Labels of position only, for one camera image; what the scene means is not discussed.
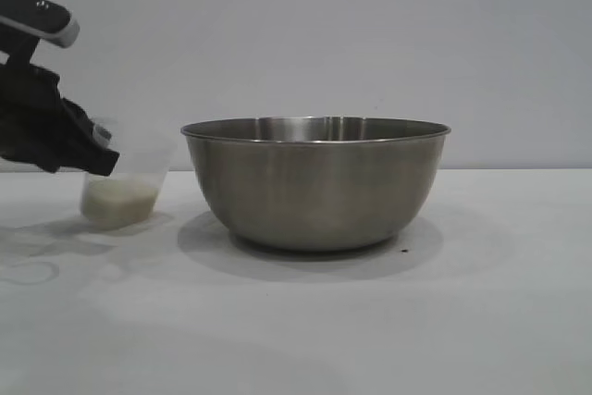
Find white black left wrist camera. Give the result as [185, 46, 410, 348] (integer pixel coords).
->
[0, 0, 80, 49]

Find translucent plastic measuring cup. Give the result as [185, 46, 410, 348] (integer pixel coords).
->
[80, 116, 179, 231]

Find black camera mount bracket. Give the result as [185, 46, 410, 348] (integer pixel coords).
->
[4, 38, 38, 68]

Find white rice grains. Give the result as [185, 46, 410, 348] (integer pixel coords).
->
[82, 180, 156, 229]

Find stainless steel mixing bowl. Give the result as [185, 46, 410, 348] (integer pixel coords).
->
[179, 116, 451, 254]

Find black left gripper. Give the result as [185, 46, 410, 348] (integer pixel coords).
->
[0, 61, 121, 178]

